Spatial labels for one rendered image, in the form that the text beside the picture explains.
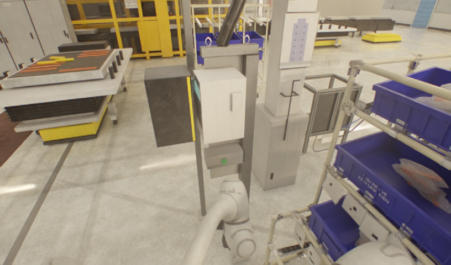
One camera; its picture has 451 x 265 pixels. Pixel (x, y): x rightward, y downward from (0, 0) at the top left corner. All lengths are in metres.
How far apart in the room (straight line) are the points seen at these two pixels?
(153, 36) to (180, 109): 7.39
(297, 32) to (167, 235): 2.09
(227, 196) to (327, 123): 2.49
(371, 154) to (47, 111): 3.63
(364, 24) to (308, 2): 12.58
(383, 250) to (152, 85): 0.84
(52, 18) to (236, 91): 7.16
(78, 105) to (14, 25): 4.88
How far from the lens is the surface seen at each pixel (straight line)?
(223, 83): 0.87
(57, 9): 7.73
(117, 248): 2.39
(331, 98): 3.03
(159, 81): 0.84
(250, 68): 1.03
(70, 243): 2.62
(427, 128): 1.01
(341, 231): 1.53
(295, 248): 1.74
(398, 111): 1.05
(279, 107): 2.11
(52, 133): 4.06
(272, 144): 2.21
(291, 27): 1.93
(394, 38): 13.72
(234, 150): 1.17
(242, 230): 0.92
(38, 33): 7.99
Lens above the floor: 1.89
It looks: 30 degrees down
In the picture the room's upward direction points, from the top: 1 degrees counter-clockwise
